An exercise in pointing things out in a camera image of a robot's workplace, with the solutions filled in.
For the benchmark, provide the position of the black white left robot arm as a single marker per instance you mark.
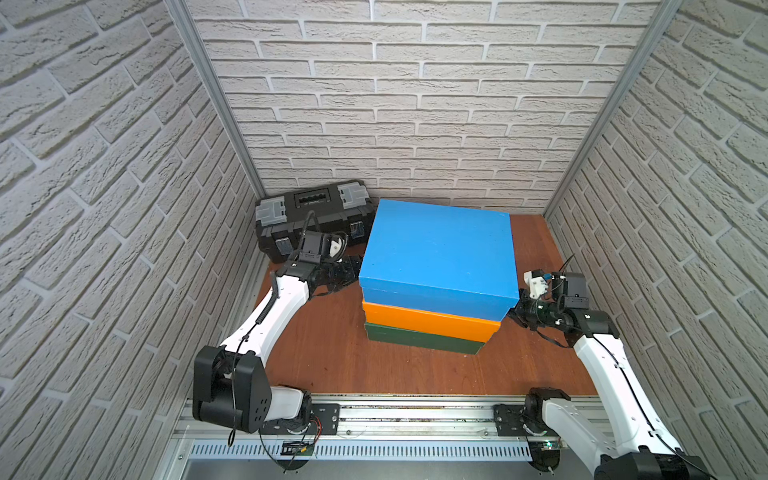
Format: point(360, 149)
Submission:
point(230, 385)

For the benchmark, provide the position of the orange shoebox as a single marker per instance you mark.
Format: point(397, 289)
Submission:
point(466, 328)

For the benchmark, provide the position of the green circuit board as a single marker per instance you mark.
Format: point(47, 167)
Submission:
point(551, 445)
point(297, 449)

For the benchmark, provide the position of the aluminium corner post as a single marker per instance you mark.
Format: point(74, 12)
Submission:
point(659, 23)
point(194, 43)

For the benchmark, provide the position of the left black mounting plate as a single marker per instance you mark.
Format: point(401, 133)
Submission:
point(326, 415)

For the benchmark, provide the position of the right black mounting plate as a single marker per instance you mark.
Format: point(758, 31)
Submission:
point(514, 421)

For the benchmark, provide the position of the right aluminium corner post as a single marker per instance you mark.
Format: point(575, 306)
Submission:
point(659, 23)

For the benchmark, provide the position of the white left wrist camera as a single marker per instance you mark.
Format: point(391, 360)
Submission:
point(338, 245)

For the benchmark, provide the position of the green shoebox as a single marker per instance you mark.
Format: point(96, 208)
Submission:
point(409, 338)

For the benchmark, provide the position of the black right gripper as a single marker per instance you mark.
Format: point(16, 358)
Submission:
point(517, 312)

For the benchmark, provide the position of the black grey toolbox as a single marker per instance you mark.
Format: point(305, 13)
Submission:
point(339, 207)

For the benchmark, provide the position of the blue shoebox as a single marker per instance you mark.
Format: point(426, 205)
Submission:
point(441, 259)

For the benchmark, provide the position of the left green circuit board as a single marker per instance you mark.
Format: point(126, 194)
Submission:
point(297, 449)

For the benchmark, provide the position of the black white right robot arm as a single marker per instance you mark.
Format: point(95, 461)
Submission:
point(641, 446)

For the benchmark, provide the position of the left aluminium corner post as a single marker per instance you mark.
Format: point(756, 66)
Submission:
point(194, 43)

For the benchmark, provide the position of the right green circuit board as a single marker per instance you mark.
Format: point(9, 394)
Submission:
point(551, 445)

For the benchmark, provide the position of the black mounting plate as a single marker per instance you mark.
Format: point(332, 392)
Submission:
point(514, 421)
point(326, 415)

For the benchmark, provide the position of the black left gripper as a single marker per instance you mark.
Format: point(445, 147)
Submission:
point(346, 270)

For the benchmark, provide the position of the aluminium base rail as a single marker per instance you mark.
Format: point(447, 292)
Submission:
point(381, 428)

